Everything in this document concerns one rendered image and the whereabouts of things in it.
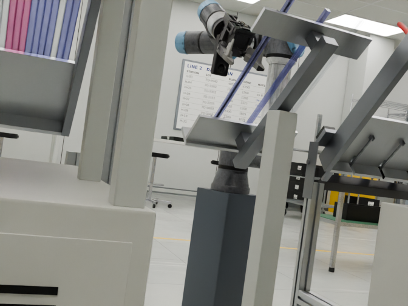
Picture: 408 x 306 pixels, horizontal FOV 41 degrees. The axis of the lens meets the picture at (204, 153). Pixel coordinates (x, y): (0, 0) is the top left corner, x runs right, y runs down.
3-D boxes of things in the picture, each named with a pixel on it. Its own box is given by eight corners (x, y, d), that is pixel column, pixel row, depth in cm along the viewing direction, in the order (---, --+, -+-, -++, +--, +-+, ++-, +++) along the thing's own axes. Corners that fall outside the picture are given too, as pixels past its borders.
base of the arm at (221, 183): (202, 187, 209) (206, 162, 209) (230, 189, 219) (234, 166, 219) (229, 193, 198) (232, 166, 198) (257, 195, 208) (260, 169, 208)
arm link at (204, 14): (223, 15, 172) (214, -8, 166) (235, 29, 164) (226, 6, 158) (201, 27, 172) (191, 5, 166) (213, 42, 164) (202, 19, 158)
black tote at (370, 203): (356, 207, 779) (357, 197, 779) (343, 204, 807) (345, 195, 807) (378, 209, 792) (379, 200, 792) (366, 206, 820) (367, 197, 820)
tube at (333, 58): (263, 149, 170) (262, 146, 171) (266, 149, 171) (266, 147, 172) (360, 20, 137) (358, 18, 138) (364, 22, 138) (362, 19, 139)
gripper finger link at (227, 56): (229, 43, 137) (229, 31, 145) (220, 63, 140) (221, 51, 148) (240, 47, 138) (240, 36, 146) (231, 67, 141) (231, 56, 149)
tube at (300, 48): (233, 144, 165) (232, 141, 166) (237, 145, 166) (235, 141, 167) (326, 10, 133) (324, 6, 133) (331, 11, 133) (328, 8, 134)
